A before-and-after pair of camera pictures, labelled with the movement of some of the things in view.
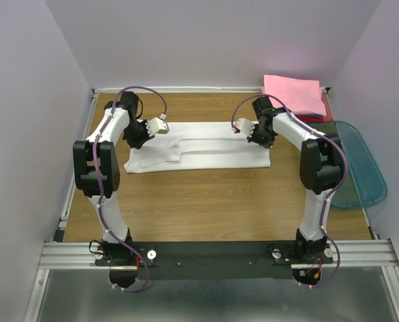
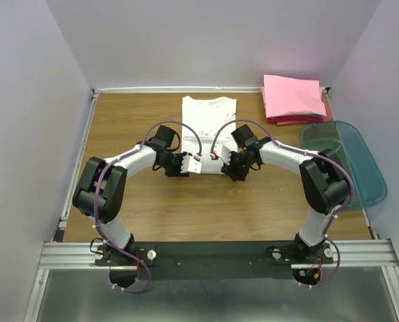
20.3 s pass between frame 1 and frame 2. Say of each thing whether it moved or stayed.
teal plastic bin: stayed
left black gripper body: moved
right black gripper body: moved
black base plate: stayed
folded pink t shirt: stayed
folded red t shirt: stayed
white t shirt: moved
